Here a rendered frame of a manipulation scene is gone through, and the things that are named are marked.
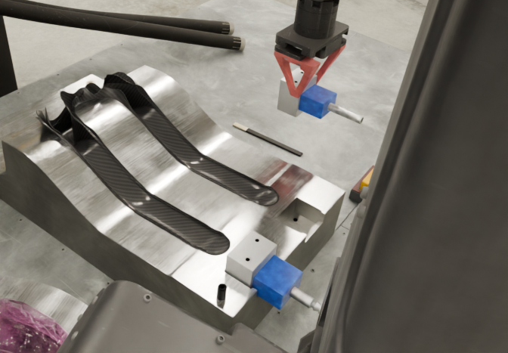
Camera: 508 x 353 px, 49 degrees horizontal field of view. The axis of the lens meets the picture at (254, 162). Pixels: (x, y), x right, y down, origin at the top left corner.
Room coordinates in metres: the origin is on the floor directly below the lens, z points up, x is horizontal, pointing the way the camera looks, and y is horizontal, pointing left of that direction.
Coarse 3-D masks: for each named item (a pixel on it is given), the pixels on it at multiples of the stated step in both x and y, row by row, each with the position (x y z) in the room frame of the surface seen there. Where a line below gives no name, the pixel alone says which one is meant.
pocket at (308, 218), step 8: (296, 200) 0.54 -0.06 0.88; (288, 208) 0.52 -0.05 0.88; (296, 208) 0.54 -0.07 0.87; (304, 208) 0.53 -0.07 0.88; (312, 208) 0.53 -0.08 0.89; (280, 216) 0.51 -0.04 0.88; (288, 216) 0.53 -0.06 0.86; (296, 216) 0.53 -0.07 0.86; (304, 216) 0.53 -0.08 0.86; (312, 216) 0.53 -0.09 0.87; (320, 216) 0.52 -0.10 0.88; (288, 224) 0.51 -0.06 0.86; (296, 224) 0.52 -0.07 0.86; (304, 224) 0.52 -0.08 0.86; (312, 224) 0.52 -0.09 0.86; (320, 224) 0.51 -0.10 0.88; (304, 232) 0.50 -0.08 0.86; (312, 232) 0.49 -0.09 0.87
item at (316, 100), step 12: (300, 72) 0.75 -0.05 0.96; (312, 84) 0.73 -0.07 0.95; (288, 96) 0.71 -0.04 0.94; (300, 96) 0.70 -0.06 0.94; (312, 96) 0.70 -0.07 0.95; (324, 96) 0.71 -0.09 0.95; (288, 108) 0.71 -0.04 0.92; (300, 108) 0.70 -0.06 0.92; (312, 108) 0.69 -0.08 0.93; (324, 108) 0.69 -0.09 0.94; (336, 108) 0.69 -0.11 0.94; (360, 120) 0.67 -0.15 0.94
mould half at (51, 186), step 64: (0, 128) 0.64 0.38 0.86; (128, 128) 0.60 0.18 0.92; (192, 128) 0.65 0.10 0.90; (0, 192) 0.55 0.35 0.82; (64, 192) 0.47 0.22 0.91; (192, 192) 0.53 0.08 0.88; (320, 192) 0.56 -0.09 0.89; (128, 256) 0.42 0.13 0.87; (192, 256) 0.42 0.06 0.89; (256, 320) 0.39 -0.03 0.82
